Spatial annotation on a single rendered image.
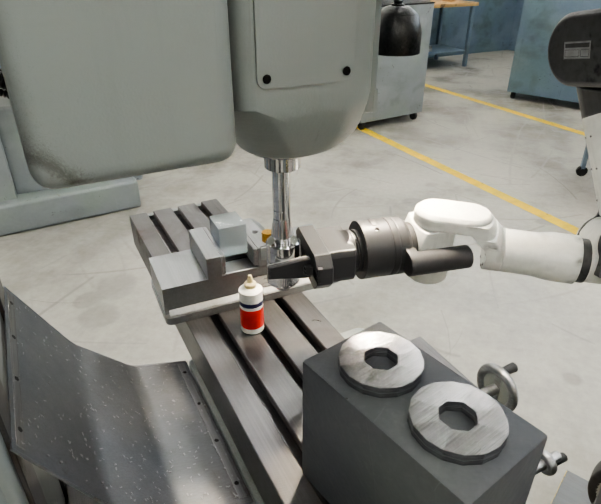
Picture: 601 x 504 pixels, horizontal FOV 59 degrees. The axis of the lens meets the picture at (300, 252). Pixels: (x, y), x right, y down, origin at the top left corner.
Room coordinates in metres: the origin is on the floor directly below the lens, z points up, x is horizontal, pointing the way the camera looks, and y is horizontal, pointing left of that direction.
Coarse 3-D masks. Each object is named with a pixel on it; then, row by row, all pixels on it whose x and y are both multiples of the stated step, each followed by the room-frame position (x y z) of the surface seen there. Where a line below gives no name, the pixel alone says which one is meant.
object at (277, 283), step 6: (270, 252) 0.64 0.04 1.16; (294, 252) 0.64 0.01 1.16; (270, 258) 0.64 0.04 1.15; (276, 258) 0.63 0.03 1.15; (282, 258) 0.63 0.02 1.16; (288, 258) 0.63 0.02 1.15; (270, 282) 0.64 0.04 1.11; (276, 282) 0.63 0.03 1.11; (282, 282) 0.63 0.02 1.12; (288, 282) 0.63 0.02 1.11; (294, 282) 0.64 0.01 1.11; (282, 288) 0.63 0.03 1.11
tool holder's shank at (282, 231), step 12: (276, 180) 0.64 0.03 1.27; (288, 180) 0.64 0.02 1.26; (276, 192) 0.64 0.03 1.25; (288, 192) 0.64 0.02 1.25; (276, 204) 0.64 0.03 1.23; (288, 204) 0.64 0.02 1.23; (276, 216) 0.64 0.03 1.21; (288, 216) 0.64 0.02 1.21; (276, 228) 0.64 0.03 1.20; (288, 228) 0.64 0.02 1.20; (276, 240) 0.64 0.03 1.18; (288, 240) 0.64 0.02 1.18
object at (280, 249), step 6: (270, 240) 0.65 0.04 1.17; (294, 240) 0.65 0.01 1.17; (270, 246) 0.64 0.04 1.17; (276, 246) 0.63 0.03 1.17; (282, 246) 0.63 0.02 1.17; (288, 246) 0.63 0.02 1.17; (294, 246) 0.64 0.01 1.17; (276, 252) 0.63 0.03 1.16; (282, 252) 0.63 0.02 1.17; (288, 252) 0.63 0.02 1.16
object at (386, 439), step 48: (384, 336) 0.46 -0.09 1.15; (336, 384) 0.40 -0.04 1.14; (384, 384) 0.39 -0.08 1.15; (432, 384) 0.39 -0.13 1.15; (336, 432) 0.39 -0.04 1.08; (384, 432) 0.34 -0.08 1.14; (432, 432) 0.33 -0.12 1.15; (480, 432) 0.33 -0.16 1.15; (528, 432) 0.34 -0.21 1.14; (336, 480) 0.39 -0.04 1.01; (384, 480) 0.33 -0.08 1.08; (432, 480) 0.29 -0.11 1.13; (480, 480) 0.29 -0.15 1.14; (528, 480) 0.33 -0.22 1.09
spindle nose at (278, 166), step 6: (264, 162) 0.65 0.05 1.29; (270, 162) 0.63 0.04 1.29; (276, 162) 0.63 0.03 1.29; (282, 162) 0.63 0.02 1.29; (288, 162) 0.63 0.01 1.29; (294, 162) 0.64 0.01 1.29; (300, 162) 0.65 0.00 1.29; (270, 168) 0.63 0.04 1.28; (276, 168) 0.63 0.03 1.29; (282, 168) 0.63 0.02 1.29; (288, 168) 0.63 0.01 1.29; (294, 168) 0.64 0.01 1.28
